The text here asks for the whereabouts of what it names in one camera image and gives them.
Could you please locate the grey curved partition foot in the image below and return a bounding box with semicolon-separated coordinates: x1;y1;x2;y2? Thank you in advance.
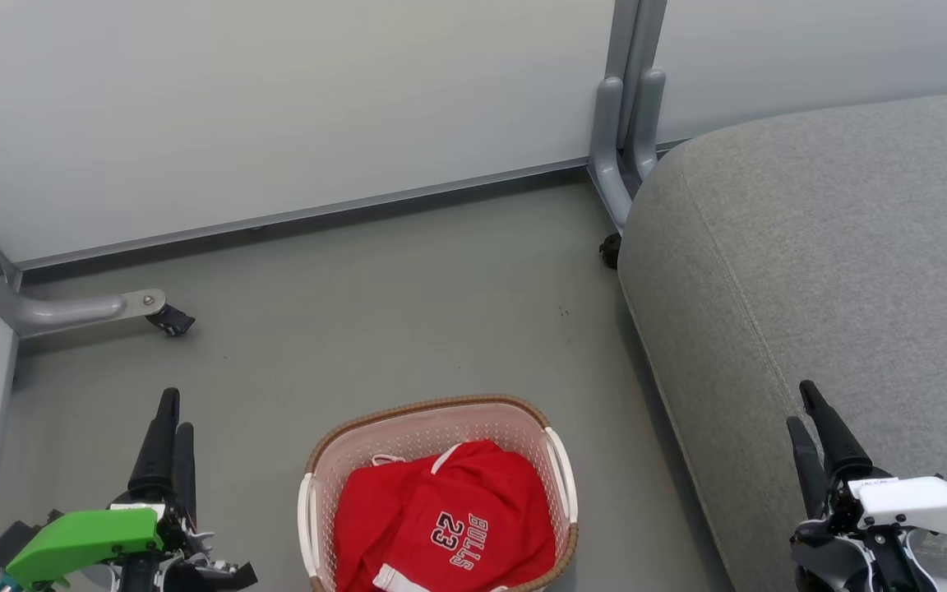
0;196;167;340

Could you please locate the plain red garment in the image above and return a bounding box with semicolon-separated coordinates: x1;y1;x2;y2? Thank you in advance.
332;452;441;592

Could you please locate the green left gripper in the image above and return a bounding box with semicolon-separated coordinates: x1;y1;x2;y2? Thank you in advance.
0;388;258;592

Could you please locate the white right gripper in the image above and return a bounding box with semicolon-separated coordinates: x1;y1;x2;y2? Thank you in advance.
787;380;947;592

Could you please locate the red Bulls 23 jersey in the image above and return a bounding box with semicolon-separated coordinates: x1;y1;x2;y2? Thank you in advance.
373;440;557;592

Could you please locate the grey fabric sofa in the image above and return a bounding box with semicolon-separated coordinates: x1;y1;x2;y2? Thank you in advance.
617;86;947;592

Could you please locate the pink perforated laundry basket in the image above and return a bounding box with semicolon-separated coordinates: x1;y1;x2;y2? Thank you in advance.
298;395;580;592

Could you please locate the grey upright partition post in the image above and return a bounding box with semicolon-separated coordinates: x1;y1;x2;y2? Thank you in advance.
588;0;668;233

